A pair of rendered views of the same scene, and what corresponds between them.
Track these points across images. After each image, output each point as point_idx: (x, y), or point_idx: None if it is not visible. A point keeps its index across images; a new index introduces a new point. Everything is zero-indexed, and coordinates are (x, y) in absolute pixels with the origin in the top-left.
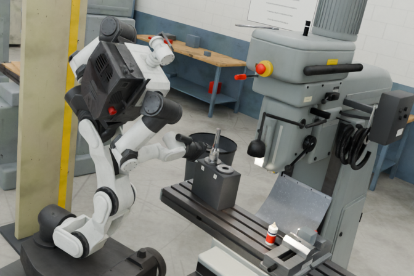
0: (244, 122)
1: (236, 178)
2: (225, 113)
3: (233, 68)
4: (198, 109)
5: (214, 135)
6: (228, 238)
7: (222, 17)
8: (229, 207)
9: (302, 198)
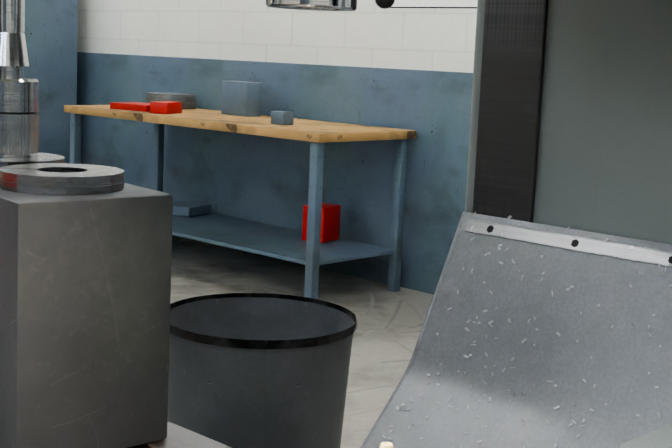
0: (423, 312)
1: (136, 225)
2: (360, 295)
3: (371, 156)
4: (274, 293)
5: (274, 301)
6: None
7: (320, 16)
8: (124, 443)
9: (621, 331)
